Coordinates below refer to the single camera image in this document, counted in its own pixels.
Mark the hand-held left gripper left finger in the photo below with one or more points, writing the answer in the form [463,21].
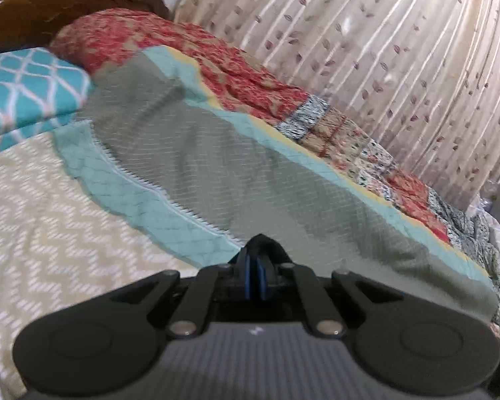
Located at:
[246,280]

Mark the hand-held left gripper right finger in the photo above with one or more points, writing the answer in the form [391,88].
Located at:
[263,279]

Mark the black pants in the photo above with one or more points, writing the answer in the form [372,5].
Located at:
[260,242]

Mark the patterned bed sheet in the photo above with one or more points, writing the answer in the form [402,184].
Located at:
[241,166]

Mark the red patchwork quilt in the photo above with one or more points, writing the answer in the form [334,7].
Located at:
[241,79]

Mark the beige leaf print curtain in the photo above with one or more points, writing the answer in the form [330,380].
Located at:
[379,50]

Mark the teal lattice pillow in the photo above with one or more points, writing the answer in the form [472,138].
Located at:
[23,91]

